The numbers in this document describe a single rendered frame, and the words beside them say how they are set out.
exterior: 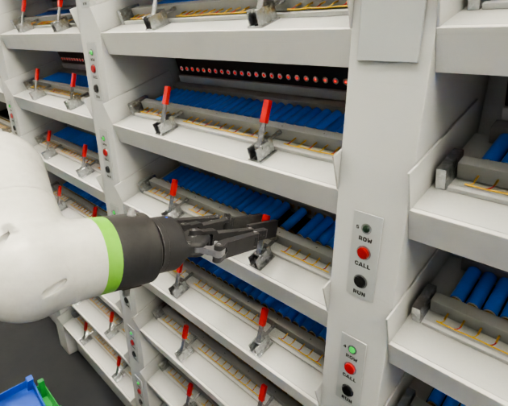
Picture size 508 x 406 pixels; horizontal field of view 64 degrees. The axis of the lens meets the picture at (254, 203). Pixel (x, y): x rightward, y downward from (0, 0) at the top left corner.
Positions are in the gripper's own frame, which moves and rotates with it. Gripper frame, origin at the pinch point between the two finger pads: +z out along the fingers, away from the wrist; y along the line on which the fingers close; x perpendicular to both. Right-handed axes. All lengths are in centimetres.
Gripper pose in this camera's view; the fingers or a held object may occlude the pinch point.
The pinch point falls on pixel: (254, 227)
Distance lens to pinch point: 67.5
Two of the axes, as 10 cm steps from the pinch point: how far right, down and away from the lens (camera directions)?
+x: 1.4, -9.6, -2.4
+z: 6.9, -0.8, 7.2
